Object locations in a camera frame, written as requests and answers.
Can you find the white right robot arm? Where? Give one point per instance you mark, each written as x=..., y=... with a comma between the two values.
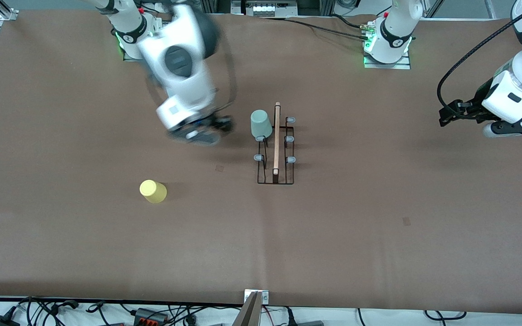
x=179, y=63

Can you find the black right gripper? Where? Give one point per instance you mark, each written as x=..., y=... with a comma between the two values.
x=221, y=122

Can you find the metal corner bracket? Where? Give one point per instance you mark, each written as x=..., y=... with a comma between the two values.
x=256, y=295

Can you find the aluminium profile beam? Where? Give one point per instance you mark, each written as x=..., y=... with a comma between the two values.
x=248, y=314

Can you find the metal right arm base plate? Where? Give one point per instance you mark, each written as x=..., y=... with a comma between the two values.
x=129, y=56

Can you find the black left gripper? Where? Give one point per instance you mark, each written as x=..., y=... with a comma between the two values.
x=475, y=111

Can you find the black power adapter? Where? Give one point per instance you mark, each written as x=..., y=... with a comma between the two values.
x=0, y=320

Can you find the grey-green plastic cup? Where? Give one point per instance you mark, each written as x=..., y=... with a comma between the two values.
x=261, y=124

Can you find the white power strip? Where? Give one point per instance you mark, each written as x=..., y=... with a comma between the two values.
x=270, y=8

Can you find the orange black connector block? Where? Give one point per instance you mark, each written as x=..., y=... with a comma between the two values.
x=150, y=316

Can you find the yellow plastic cup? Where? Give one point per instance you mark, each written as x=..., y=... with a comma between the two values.
x=153, y=191

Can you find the brown paper table cover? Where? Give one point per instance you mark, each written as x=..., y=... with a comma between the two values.
x=261, y=249

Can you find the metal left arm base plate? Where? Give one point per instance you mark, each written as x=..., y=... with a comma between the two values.
x=401, y=63

